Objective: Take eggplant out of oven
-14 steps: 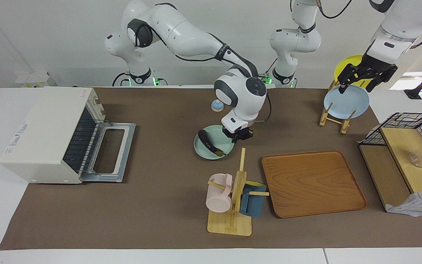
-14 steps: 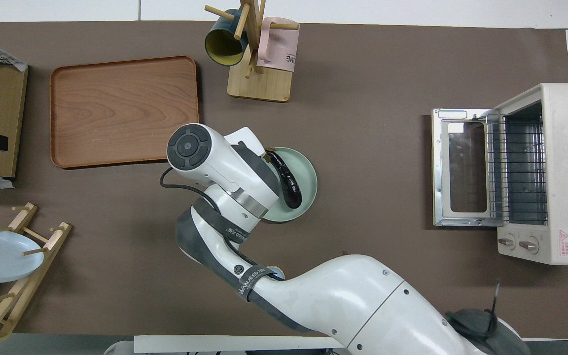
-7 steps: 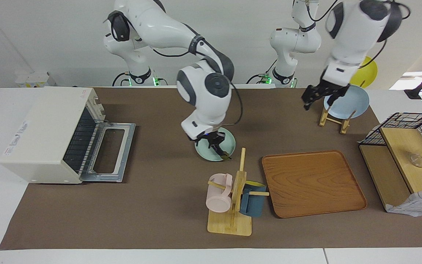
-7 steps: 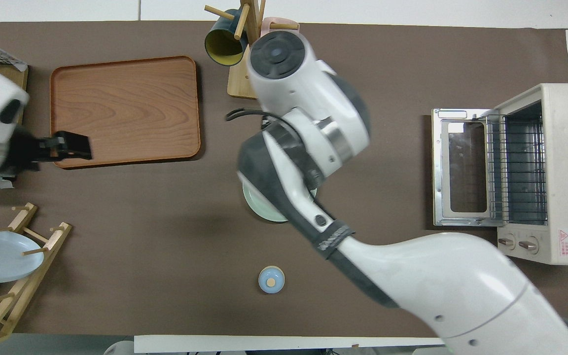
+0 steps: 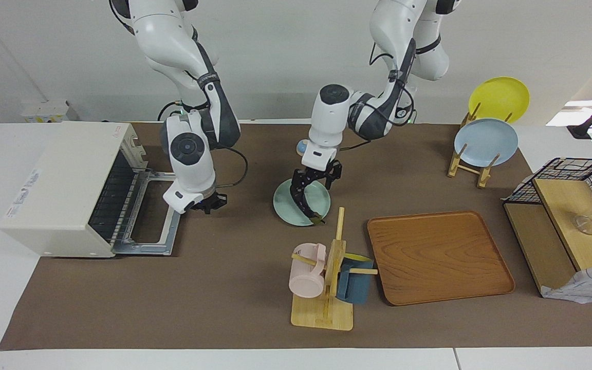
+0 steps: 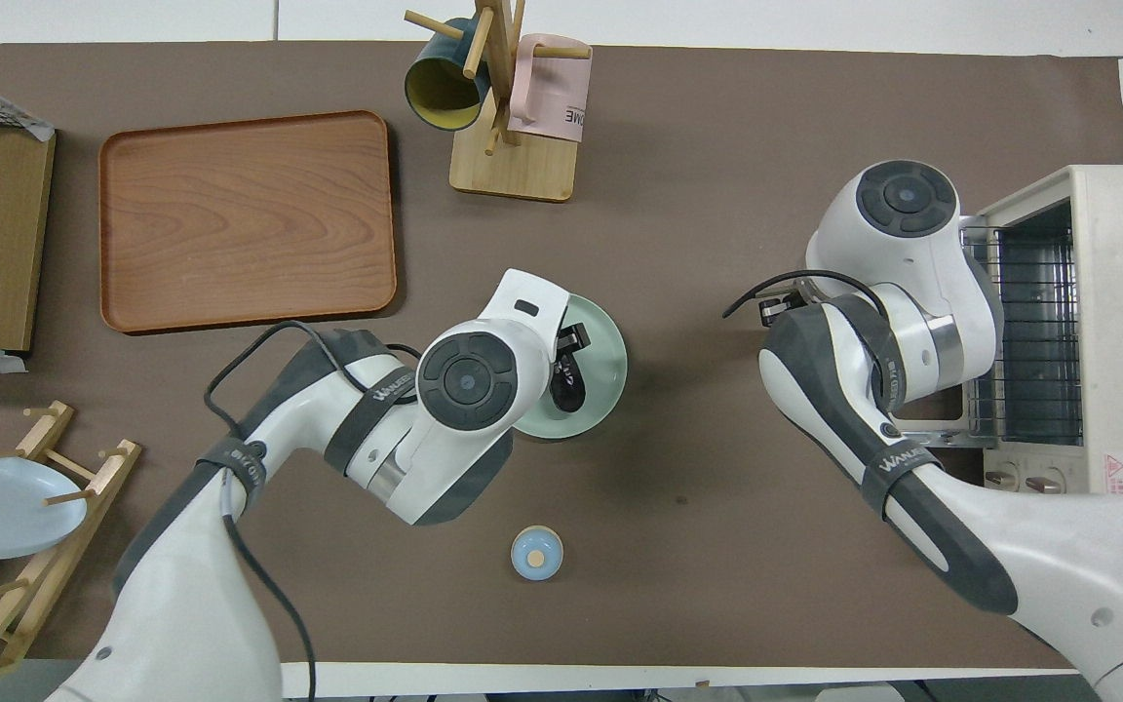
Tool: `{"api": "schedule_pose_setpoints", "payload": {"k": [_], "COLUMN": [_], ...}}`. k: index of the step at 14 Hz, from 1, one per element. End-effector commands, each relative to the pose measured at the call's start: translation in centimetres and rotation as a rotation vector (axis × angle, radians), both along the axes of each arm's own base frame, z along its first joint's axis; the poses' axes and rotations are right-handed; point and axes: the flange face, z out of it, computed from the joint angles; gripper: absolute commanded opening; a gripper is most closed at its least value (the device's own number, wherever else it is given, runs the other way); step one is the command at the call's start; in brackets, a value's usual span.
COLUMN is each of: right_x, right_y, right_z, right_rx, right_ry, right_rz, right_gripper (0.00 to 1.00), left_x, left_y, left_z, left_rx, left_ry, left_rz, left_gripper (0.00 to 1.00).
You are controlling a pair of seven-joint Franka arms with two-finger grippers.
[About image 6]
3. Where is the black cable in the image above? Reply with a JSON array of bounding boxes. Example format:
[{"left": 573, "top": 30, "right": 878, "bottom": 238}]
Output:
[
  {"left": 722, "top": 270, "right": 889, "bottom": 329},
  {"left": 203, "top": 320, "right": 423, "bottom": 702}
]

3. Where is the light green plate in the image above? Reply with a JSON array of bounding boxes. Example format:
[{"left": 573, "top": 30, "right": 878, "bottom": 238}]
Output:
[{"left": 513, "top": 292, "right": 629, "bottom": 441}]

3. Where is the metal oven rack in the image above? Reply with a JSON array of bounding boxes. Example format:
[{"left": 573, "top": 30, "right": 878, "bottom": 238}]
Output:
[{"left": 959, "top": 224, "right": 1085, "bottom": 446}]

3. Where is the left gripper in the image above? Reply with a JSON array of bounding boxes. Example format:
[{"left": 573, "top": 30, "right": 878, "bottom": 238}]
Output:
[{"left": 546, "top": 349, "right": 590, "bottom": 412}]

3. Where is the small blue cup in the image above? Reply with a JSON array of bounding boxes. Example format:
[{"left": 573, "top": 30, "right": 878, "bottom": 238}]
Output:
[{"left": 510, "top": 525, "right": 564, "bottom": 583}]

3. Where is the wooden mug tree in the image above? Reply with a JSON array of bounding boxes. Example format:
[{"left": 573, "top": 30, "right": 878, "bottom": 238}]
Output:
[{"left": 404, "top": 0, "right": 594, "bottom": 204}]

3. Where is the pink mug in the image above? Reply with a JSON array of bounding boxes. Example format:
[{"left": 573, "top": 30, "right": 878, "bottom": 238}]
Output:
[{"left": 508, "top": 33, "right": 594, "bottom": 144}]

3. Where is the dark teal mug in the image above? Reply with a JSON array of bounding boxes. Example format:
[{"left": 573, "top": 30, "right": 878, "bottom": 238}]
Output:
[{"left": 404, "top": 18, "right": 494, "bottom": 134}]

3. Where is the wooden dish rack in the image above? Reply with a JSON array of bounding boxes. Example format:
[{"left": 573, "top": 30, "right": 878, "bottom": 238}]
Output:
[{"left": 0, "top": 400, "right": 143, "bottom": 685}]

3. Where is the brown wooden tray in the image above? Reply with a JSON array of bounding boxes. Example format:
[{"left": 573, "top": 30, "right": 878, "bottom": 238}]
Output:
[{"left": 98, "top": 109, "right": 399, "bottom": 335}]

